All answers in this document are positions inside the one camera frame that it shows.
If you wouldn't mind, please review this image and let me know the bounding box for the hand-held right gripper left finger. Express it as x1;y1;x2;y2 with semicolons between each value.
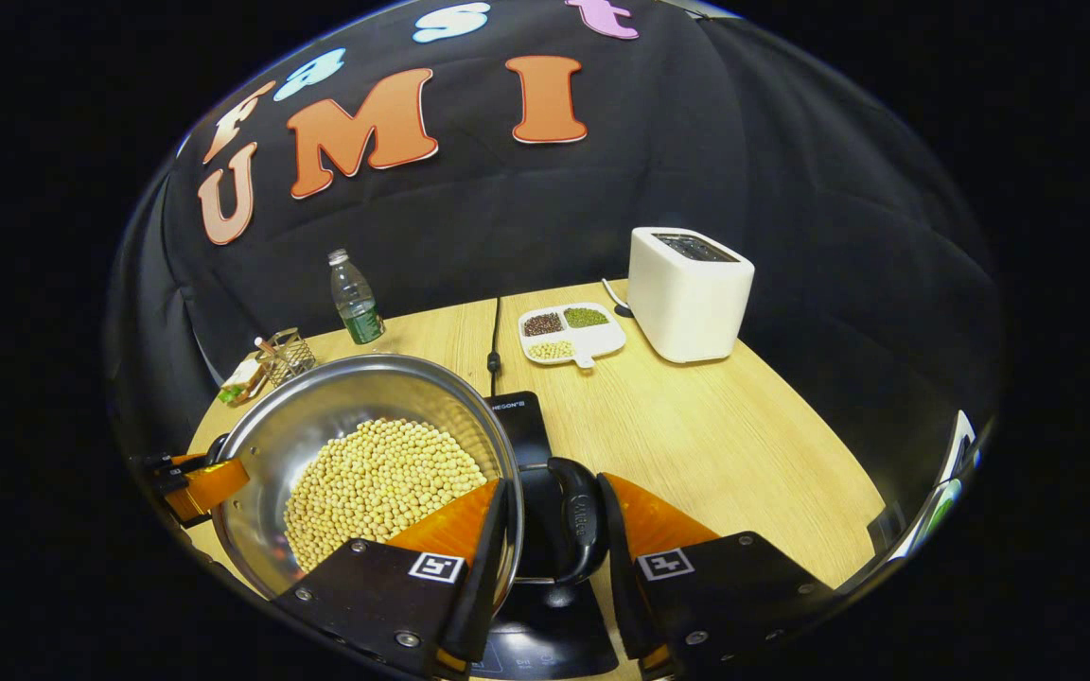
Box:
272;478;510;680

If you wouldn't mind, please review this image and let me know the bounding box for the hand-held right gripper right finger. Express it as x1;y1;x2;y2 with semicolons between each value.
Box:
597;472;835;677

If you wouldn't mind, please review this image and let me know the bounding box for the steel pot with black handles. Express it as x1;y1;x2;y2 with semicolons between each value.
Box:
204;353;610;616

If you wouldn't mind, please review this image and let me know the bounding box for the black induction cooktop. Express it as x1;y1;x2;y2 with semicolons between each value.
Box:
469;391;620;681

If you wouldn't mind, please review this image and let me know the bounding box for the sandwich with lettuce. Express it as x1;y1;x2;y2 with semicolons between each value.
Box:
217;358;267;406

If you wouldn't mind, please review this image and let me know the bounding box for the clear plastic water bottle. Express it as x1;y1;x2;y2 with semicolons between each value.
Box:
327;249;386;345

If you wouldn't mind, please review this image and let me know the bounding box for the white divided dish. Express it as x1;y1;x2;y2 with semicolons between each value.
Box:
518;302;627;369

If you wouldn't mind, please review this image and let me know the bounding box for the white toaster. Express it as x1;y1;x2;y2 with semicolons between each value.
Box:
627;226;756;364

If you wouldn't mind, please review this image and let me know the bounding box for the white paper sheet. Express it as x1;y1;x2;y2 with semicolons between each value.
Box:
890;409;981;561

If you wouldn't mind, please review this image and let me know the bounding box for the black backdrop cloth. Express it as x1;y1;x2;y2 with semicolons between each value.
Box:
105;0;1005;531

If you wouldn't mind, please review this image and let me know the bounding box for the metal wire mesh holder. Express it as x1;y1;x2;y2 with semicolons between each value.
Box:
256;327;317;387

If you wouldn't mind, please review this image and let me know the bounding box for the black power cable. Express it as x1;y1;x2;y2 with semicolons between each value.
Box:
487;296;503;398

